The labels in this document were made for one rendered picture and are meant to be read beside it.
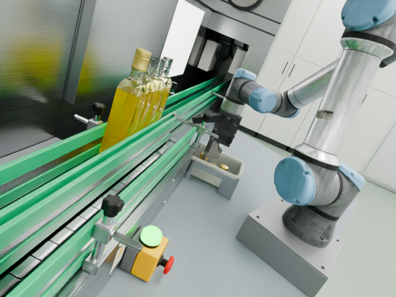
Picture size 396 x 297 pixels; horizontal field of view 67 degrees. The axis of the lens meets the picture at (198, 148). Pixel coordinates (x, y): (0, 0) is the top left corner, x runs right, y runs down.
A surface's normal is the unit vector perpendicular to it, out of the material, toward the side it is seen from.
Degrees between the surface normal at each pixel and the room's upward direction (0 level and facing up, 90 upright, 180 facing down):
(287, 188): 95
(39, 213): 90
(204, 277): 0
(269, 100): 90
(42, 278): 90
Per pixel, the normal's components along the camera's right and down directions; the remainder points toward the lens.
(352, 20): -0.77, -0.26
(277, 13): -0.25, 0.30
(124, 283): 0.36, -0.86
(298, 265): -0.58, 0.11
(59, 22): 0.90, 0.42
